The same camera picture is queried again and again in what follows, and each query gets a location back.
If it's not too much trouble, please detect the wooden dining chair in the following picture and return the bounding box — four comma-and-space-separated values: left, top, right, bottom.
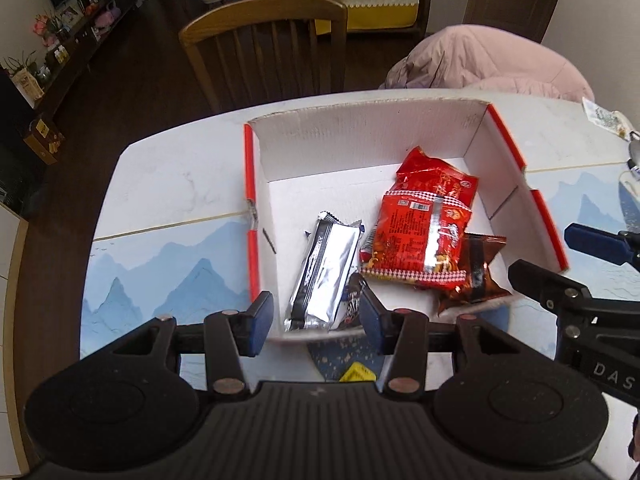
179, 0, 348, 114

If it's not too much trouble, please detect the yellow minion snack packet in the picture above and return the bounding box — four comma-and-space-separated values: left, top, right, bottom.
338, 362, 378, 382

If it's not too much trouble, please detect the grey desk lamp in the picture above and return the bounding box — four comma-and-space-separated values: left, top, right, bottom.
620, 131, 640, 200

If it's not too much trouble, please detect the brown cardboard gift box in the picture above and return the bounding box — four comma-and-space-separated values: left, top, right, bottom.
23, 117, 65, 166

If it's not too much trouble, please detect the silver foil cookie pack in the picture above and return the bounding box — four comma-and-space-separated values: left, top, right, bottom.
283, 211, 363, 332

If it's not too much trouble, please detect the white paper packet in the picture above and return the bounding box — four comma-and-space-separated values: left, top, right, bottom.
582, 98, 634, 140

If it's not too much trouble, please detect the dark tv cabinet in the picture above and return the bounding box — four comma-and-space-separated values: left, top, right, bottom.
1, 0, 134, 211

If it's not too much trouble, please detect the pink jacket on chair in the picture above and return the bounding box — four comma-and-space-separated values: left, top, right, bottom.
381, 25, 594, 103

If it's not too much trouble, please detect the red checkered snack packet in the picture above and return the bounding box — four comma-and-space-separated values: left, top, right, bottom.
390, 146, 478, 208

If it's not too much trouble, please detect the black small snack packet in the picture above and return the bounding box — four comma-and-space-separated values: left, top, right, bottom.
332, 272, 364, 330

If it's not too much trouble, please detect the large red snack bag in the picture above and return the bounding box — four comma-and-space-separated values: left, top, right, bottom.
360, 191, 472, 290

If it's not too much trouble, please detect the person right hand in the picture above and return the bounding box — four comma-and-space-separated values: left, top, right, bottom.
628, 412, 640, 463

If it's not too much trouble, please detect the red cardboard box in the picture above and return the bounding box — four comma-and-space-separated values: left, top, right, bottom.
244, 99, 568, 342

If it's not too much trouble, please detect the blue mountain table mat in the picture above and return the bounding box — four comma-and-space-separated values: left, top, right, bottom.
79, 166, 639, 382

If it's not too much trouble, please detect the dark red foil snack bag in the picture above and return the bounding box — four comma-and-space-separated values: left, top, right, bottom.
437, 233, 511, 314

